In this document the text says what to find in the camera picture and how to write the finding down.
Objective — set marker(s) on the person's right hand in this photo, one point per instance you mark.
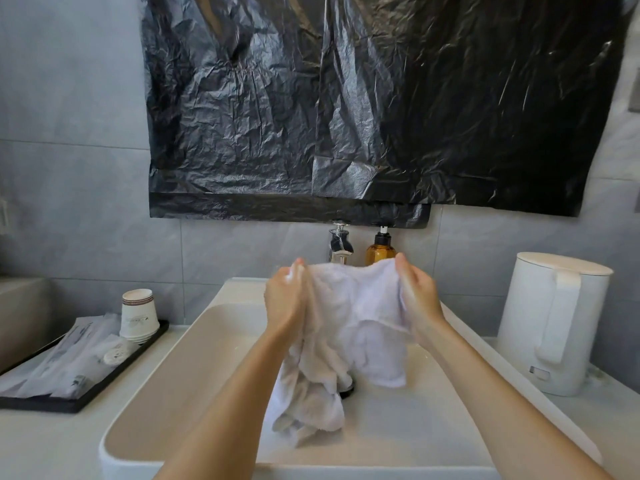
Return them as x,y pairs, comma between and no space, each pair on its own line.
420,294

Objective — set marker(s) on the person's left hand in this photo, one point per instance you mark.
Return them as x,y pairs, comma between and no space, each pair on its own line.
282,299

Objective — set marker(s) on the person's left fingers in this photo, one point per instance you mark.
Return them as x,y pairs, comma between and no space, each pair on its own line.
296,272

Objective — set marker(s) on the person's right thumb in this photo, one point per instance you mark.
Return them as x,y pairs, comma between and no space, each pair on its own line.
404,274

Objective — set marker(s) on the white towel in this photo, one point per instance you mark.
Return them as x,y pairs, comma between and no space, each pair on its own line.
345,339

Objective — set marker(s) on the person's left forearm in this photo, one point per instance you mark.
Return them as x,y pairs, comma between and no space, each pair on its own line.
227,409

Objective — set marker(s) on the person's right forearm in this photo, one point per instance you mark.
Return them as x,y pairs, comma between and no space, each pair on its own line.
505,409

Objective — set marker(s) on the amber pump soap bottle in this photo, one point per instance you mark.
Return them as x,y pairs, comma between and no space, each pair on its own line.
381,248

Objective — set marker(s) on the chrome faucet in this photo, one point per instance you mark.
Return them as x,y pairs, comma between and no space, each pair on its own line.
341,244

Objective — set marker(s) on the black sink drain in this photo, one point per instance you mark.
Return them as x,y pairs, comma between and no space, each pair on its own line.
348,387

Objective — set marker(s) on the white electric kettle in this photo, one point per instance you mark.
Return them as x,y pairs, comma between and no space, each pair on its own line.
552,319

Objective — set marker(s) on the white rectangular sink basin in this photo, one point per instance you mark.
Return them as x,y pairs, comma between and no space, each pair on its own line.
200,394

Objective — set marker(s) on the stack of paper cups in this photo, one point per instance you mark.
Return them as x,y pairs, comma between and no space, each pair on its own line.
138,314

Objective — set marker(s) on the black plastic sheet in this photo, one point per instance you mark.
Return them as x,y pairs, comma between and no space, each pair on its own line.
380,104

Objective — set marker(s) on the small round white packet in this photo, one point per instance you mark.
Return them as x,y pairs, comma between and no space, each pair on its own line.
116,352

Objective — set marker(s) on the black rectangular tray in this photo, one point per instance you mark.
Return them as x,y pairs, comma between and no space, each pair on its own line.
85,392

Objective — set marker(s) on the clear plastic toiletry packets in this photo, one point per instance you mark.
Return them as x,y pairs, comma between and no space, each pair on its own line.
65,362

